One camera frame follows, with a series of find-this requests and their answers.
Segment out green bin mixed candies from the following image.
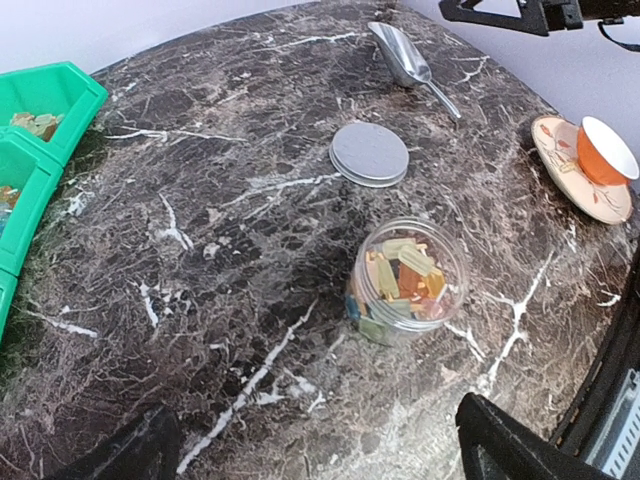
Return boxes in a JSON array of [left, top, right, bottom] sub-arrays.
[[1, 129, 62, 276]]

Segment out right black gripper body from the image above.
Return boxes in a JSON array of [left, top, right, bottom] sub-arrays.
[[542, 0, 583, 30]]

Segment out white orange bowl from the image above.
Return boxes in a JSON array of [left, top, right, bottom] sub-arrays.
[[577, 116, 639, 186]]

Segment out white slotted cable duct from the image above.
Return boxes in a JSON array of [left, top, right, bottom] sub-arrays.
[[584, 369, 639, 479]]

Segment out green bin colourful candies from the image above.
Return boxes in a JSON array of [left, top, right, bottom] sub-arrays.
[[0, 269, 19, 337]]

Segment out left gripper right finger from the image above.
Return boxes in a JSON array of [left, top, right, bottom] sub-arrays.
[[455, 392, 608, 479]]

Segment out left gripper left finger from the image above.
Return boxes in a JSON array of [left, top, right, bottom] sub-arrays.
[[49, 404, 181, 479]]

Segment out clear plastic cup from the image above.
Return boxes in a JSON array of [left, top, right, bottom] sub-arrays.
[[345, 217, 470, 346]]

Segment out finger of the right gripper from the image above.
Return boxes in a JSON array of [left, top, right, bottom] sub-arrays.
[[438, 0, 551, 37]]

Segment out grey round plastic lid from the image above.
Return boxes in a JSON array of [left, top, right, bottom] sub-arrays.
[[329, 122, 409, 188]]

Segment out black front rail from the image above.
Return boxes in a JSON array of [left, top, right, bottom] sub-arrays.
[[550, 263, 639, 457]]

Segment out metal scoop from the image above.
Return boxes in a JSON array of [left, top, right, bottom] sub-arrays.
[[367, 21, 462, 121]]

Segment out beige floral plate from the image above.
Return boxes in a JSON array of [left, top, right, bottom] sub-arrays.
[[531, 115, 633, 225]]

